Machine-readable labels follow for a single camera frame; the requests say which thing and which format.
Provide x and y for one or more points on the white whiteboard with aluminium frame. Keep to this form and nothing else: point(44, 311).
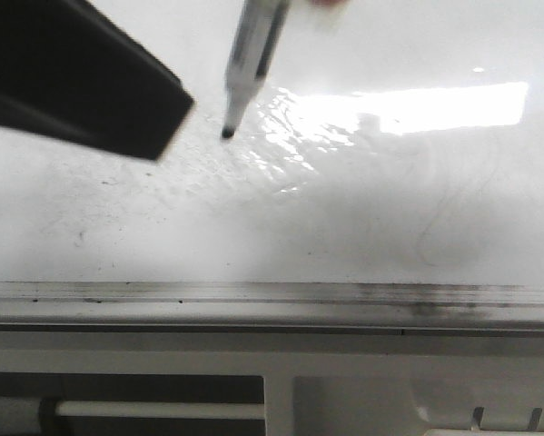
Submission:
point(390, 173)

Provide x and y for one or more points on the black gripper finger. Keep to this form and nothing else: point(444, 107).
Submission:
point(69, 73)

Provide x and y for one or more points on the white marker tray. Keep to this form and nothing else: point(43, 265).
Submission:
point(165, 383)

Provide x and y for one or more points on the white black-tipped whiteboard marker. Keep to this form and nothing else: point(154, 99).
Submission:
point(256, 38)

